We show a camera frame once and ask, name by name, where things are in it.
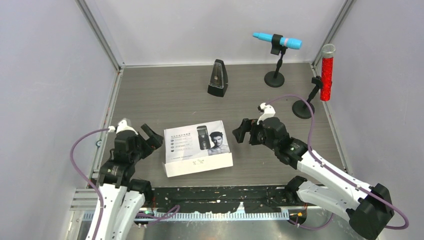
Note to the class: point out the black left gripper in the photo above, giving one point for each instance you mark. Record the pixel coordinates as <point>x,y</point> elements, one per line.
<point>155,140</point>

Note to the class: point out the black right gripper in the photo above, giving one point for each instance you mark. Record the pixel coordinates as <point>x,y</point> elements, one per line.
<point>248,125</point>

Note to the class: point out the white box with black tray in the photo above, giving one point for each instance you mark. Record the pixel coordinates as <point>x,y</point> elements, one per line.
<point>196,148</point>

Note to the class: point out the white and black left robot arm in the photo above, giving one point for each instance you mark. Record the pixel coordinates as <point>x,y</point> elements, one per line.
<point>122,196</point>

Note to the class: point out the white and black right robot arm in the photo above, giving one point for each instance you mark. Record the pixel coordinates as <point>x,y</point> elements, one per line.
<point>360,204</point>

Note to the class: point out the black metronome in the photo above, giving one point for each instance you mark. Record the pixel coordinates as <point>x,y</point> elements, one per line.
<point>218,83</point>

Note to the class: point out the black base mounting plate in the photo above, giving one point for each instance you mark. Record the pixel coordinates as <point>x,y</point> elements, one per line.
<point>222,199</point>

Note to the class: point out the red glitter microphone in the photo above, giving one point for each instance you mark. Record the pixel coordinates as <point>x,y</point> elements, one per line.
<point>328,52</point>

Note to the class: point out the blue microphone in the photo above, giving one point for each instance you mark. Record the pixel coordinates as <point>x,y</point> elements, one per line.
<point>291,43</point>

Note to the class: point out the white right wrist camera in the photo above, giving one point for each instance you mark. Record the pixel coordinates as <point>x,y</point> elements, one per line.
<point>266,111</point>

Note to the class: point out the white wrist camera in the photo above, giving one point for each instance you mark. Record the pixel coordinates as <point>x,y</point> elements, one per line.
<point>123,125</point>
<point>266,111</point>

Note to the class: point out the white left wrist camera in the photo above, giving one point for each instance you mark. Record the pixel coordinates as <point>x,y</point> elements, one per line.
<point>123,125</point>

